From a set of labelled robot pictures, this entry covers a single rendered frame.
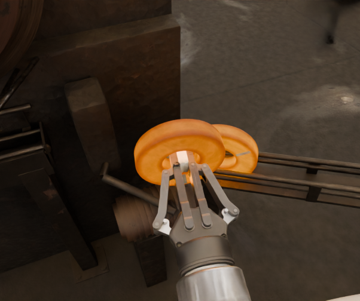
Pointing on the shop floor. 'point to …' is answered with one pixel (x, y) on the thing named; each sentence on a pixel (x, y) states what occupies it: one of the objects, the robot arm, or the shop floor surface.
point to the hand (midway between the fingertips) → (180, 150)
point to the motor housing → (147, 229)
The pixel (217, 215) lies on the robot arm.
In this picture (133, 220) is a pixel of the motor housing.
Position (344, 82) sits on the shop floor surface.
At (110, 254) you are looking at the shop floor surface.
